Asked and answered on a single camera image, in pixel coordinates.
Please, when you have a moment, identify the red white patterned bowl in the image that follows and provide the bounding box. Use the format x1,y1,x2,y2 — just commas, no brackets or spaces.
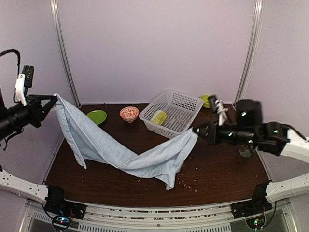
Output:
119,106,140,123

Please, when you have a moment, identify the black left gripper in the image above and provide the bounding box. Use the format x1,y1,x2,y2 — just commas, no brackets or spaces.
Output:
0,93,56,139

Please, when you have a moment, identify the right aluminium corner post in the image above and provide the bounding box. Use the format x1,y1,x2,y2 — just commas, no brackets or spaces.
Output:
233,0,264,106

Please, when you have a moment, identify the left aluminium corner post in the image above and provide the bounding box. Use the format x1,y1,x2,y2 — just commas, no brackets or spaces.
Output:
50,0,81,107

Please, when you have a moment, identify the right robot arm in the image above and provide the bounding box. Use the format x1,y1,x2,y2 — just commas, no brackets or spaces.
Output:
193,95,309,217

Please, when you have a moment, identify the green round plate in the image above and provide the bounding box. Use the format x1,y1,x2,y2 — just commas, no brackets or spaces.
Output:
86,110,107,125

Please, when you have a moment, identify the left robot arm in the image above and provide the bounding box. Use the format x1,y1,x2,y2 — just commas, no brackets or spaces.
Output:
0,49,58,150

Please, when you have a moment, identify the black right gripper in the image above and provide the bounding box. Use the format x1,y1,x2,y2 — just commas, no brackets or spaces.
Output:
194,119,257,146

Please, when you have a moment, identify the light blue towel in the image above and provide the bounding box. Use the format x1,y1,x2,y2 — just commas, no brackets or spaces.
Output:
54,93,198,190

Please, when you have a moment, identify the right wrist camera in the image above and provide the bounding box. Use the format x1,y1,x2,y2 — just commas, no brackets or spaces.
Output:
208,95,228,126

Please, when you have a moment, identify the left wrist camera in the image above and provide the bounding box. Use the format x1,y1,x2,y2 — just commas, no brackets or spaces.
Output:
14,65,34,106

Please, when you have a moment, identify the white perforated plastic basket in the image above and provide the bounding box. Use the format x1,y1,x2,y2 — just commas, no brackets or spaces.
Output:
139,89,204,139

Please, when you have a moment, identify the aluminium corner post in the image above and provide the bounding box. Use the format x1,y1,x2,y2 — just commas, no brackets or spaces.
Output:
233,0,264,106
50,0,81,107

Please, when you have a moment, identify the aluminium front rail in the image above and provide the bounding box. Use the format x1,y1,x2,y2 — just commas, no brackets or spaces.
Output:
24,198,297,232

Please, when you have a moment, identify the small lime green bowl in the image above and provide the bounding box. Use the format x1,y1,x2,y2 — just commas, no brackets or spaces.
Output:
200,95,211,109

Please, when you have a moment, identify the green crocodile pattern towel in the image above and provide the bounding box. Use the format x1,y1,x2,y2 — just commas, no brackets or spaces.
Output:
150,110,168,125

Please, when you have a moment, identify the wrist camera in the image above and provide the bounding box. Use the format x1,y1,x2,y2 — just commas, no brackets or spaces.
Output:
14,65,34,106
208,95,228,126

